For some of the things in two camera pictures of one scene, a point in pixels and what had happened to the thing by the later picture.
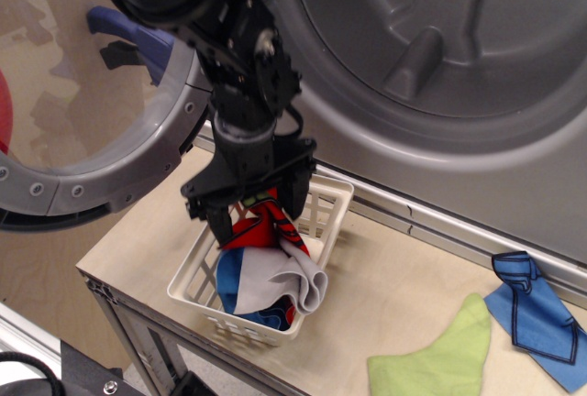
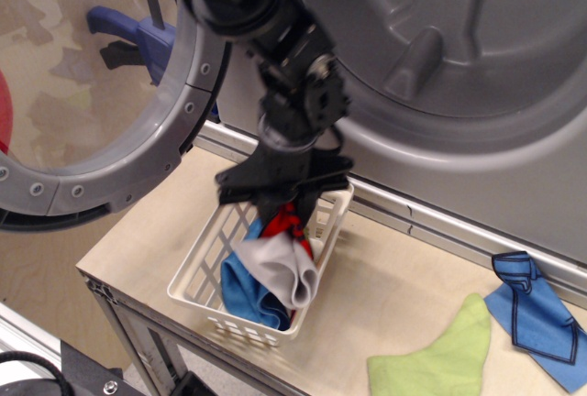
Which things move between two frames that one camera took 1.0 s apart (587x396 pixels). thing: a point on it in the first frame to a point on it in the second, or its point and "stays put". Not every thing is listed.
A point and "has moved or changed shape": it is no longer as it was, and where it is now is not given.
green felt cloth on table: x=451 y=365 stays put
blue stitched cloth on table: x=530 y=314 stays put
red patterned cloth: x=264 y=229 has moved or changed shape
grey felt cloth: x=267 y=275 has moved or changed shape
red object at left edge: x=5 y=114 stays put
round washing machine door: x=85 y=133 stays put
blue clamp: x=154 y=47 stays put
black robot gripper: x=249 y=159 to x=274 y=176
